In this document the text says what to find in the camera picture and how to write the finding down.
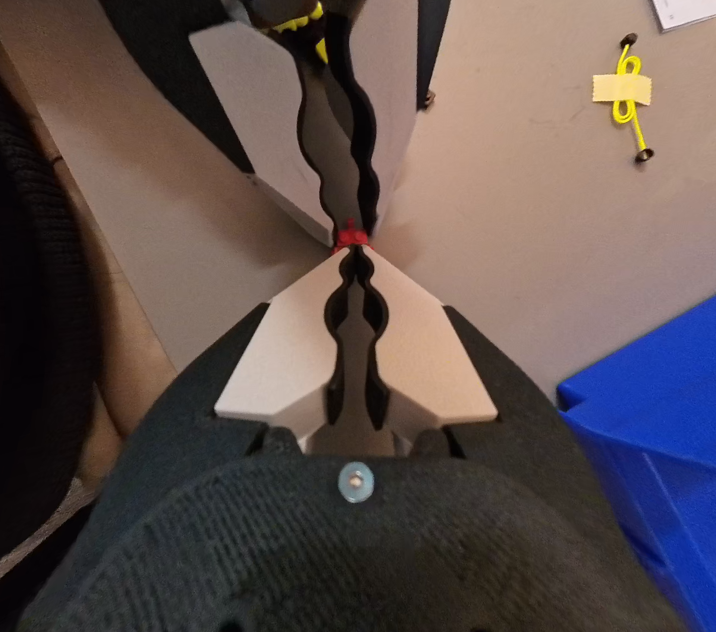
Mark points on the red lego piece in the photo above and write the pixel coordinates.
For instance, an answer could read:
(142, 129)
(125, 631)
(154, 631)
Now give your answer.
(349, 237)

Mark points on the black yellow red lego assembly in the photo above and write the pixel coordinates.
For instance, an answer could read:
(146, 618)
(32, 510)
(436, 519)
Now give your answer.
(291, 23)

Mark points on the masking tape piece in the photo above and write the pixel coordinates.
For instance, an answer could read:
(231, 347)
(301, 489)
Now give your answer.
(621, 88)

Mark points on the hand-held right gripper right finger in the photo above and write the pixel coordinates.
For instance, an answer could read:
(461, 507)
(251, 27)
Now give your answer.
(436, 363)

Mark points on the blue plastic bin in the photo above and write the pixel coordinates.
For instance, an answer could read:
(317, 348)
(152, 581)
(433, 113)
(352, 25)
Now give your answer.
(660, 447)

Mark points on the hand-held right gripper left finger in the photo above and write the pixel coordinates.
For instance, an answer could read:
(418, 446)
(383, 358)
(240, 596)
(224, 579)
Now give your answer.
(279, 363)

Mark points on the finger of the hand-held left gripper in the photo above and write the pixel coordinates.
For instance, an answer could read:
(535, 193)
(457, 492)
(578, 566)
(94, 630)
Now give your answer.
(251, 100)
(394, 56)

